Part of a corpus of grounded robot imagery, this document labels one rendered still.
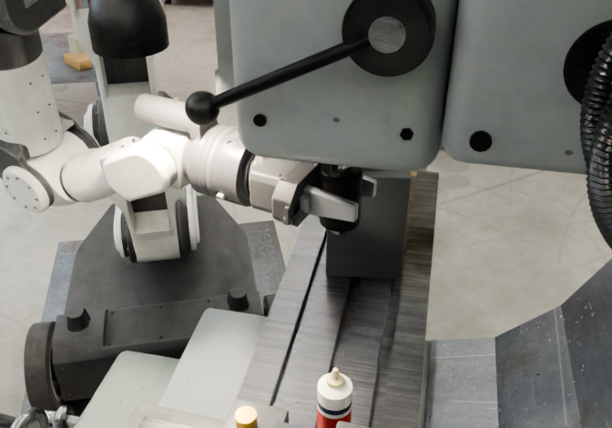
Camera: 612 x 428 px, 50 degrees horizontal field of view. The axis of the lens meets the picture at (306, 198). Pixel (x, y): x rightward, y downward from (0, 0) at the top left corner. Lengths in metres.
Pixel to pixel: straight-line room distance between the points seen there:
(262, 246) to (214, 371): 1.06
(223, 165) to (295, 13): 0.25
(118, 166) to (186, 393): 0.36
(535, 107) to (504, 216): 2.48
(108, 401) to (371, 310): 0.47
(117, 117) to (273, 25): 0.80
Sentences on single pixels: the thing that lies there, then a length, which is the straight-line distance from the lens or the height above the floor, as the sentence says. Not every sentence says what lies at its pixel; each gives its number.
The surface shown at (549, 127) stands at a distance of 0.55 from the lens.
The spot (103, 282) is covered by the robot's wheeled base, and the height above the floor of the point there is 0.57.
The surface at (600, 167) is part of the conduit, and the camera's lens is 0.39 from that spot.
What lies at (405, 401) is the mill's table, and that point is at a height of 0.95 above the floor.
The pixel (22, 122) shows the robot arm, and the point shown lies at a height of 1.23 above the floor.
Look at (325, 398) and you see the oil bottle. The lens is 0.76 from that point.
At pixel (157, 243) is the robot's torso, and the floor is 0.70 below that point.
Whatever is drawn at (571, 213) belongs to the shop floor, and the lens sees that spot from 3.13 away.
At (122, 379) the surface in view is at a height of 0.75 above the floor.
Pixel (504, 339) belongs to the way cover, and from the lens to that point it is 1.04.
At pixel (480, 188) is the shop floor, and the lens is 3.18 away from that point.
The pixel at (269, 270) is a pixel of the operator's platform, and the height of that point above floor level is 0.40.
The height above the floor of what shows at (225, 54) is 1.39.
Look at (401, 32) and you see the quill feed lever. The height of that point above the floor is 1.46.
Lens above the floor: 1.61
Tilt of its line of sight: 33 degrees down
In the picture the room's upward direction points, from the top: straight up
